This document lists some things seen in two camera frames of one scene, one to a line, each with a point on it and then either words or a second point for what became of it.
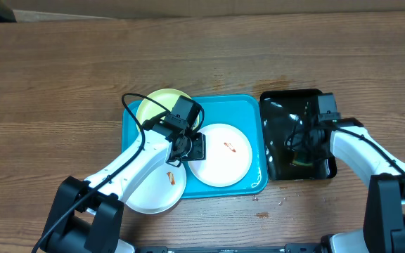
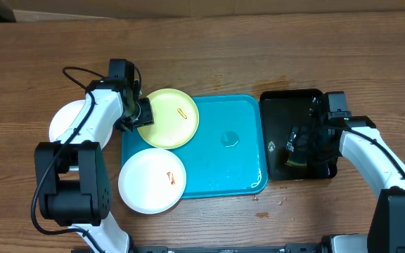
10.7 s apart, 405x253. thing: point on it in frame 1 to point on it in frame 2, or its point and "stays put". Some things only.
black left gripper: x=200 y=152 to x=147 y=118
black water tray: x=298 y=144 stays put
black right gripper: x=302 y=145 stays put
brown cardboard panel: x=49 y=10 stays put
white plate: x=162 y=192 stays put
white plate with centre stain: x=228 y=156 to x=65 y=117
